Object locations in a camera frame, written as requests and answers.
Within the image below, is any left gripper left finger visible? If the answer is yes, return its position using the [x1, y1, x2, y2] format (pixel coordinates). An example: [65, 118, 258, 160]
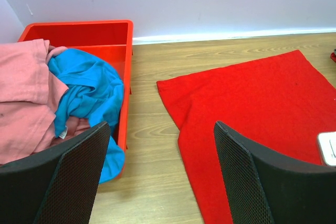
[1, 122, 110, 223]

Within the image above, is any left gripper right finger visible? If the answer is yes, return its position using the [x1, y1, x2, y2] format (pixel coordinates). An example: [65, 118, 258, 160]
[214, 121, 335, 223]

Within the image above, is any red t shirt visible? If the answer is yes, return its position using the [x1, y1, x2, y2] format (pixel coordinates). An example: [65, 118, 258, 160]
[157, 50, 335, 223]

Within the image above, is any dusty pink t shirt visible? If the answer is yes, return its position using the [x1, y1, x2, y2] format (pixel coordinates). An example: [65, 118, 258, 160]
[1, 39, 90, 165]

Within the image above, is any blue t shirt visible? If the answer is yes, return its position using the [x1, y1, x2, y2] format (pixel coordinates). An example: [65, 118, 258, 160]
[47, 48, 127, 185]

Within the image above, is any folded red shirt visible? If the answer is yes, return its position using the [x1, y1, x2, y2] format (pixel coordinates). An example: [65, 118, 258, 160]
[330, 49, 336, 62]

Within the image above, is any red plastic bin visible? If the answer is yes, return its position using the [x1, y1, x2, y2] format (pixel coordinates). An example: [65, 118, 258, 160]
[17, 19, 134, 180]

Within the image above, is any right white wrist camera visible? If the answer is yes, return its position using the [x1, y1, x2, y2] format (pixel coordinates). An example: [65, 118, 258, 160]
[317, 132, 335, 167]

